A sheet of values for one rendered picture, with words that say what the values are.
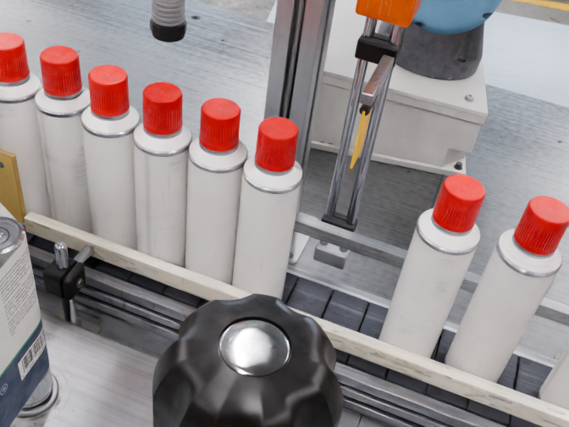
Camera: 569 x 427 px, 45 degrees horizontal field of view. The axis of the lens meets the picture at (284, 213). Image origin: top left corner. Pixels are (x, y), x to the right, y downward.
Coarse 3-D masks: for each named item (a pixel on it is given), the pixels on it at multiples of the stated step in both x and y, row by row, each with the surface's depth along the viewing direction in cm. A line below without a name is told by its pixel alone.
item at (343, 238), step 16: (304, 224) 66; (320, 224) 66; (320, 240) 66; (336, 240) 66; (352, 240) 65; (368, 240) 65; (368, 256) 65; (384, 256) 65; (400, 256) 64; (464, 288) 63; (544, 304) 62; (560, 304) 62; (560, 320) 62
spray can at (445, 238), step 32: (448, 192) 52; (480, 192) 52; (448, 224) 53; (416, 256) 56; (448, 256) 54; (416, 288) 58; (448, 288) 57; (384, 320) 65; (416, 320) 60; (416, 352) 62
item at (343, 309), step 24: (48, 240) 72; (96, 264) 70; (144, 288) 70; (168, 288) 69; (288, 288) 70; (312, 288) 71; (312, 312) 68; (336, 312) 69; (360, 312) 69; (384, 312) 70; (336, 360) 65; (360, 360) 65; (528, 360) 67; (408, 384) 63; (504, 384) 65; (528, 384) 65; (480, 408) 62
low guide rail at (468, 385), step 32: (32, 224) 69; (64, 224) 69; (96, 256) 68; (128, 256) 66; (192, 288) 66; (224, 288) 65; (320, 320) 63; (352, 352) 63; (384, 352) 61; (448, 384) 61; (480, 384) 60; (544, 416) 59
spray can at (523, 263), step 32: (544, 224) 51; (512, 256) 54; (544, 256) 53; (480, 288) 58; (512, 288) 55; (544, 288) 55; (480, 320) 58; (512, 320) 57; (448, 352) 65; (480, 352) 60; (512, 352) 61
